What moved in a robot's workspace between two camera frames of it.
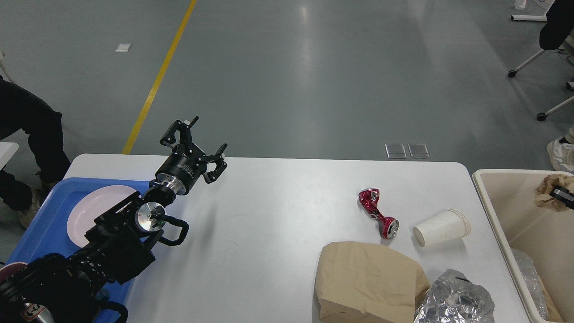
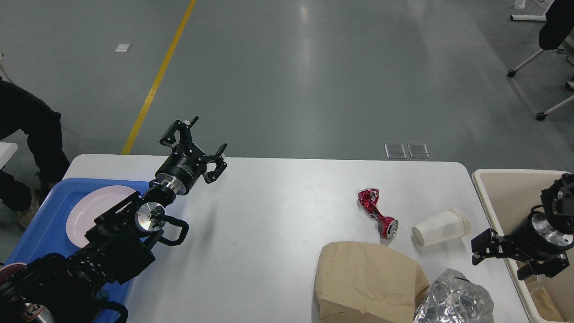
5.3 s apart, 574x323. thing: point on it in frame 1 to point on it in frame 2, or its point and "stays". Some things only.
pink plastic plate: x=90 y=205 stays
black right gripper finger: x=563 y=195 to x=484 y=245
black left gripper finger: x=210 y=176 stays
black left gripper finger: x=184 y=131 stays
